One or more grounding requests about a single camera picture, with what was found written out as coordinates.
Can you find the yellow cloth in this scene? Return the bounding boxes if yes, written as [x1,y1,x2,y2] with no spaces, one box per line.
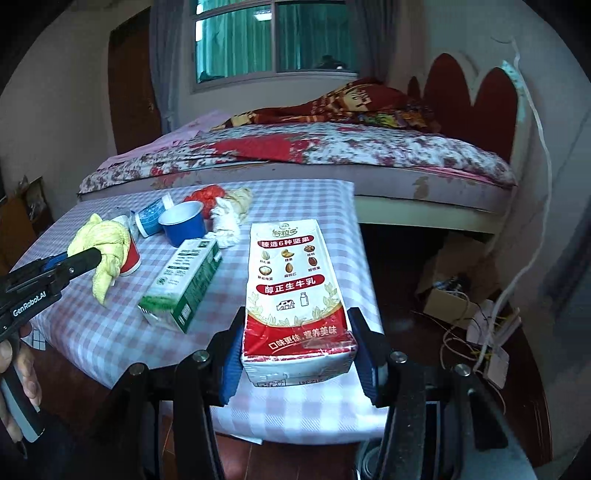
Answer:
[67,213,131,306]

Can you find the red paper cup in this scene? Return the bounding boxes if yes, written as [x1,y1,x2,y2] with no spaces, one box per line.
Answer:
[120,238,141,276]

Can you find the red white milk carton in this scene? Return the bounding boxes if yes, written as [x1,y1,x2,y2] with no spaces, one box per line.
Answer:
[242,219,358,387]

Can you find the green white milk carton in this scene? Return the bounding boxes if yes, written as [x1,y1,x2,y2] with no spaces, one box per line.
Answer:
[137,238,222,333]

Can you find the left hand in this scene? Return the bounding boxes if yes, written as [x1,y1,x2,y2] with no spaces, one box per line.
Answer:
[1,332,44,443]

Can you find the purple checkered tablecloth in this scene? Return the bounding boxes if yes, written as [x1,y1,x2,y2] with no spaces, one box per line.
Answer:
[10,179,387,445]

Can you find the white router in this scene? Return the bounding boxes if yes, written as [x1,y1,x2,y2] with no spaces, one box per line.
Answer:
[466,299,522,389]

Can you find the blue paper cup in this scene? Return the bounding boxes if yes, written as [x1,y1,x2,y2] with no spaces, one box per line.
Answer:
[158,201,206,248]

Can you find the cardboard box under bed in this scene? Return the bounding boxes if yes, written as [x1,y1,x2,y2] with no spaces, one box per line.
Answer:
[417,234,494,329]

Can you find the white crumpled tissue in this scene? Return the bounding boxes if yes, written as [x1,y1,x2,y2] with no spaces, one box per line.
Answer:
[211,187,253,249]

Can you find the red crumpled wrapper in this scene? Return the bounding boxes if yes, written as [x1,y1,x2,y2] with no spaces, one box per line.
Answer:
[183,184,225,219]

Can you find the dark wooden door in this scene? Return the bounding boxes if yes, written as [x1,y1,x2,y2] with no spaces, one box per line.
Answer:
[108,8,162,154]

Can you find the bed with floral sheet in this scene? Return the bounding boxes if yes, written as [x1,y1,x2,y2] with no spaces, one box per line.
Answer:
[78,122,518,217]

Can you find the red patterned blanket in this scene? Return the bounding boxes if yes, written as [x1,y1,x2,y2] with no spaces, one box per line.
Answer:
[215,77,440,133]

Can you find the red heart headboard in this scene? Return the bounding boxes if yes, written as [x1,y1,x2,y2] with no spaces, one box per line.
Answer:
[407,52,520,164]

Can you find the window with green curtain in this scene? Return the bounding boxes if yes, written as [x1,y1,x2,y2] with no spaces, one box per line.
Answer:
[190,1,359,90]

